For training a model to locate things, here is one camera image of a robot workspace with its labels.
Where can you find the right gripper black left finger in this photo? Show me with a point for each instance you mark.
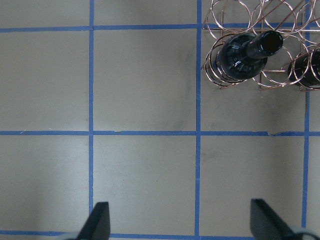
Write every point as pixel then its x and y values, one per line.
pixel 97 225

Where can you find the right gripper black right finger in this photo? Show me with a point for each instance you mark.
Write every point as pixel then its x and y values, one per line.
pixel 265 224

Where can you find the dark wine bottle in basket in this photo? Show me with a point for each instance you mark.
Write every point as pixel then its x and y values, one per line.
pixel 305 70
pixel 245 55

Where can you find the copper wire bottle basket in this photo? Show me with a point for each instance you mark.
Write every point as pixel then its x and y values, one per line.
pixel 298 22

